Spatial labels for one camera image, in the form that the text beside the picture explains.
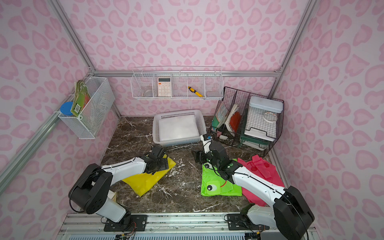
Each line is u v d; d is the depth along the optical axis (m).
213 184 0.84
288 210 0.40
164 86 0.93
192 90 0.98
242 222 0.65
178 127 1.03
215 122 1.10
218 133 1.02
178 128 1.03
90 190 0.45
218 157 0.61
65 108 0.65
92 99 0.77
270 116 0.92
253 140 0.93
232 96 1.10
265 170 0.90
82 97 0.73
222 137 1.03
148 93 0.93
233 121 1.02
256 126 0.86
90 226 0.73
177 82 1.00
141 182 0.83
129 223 0.69
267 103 0.96
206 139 0.69
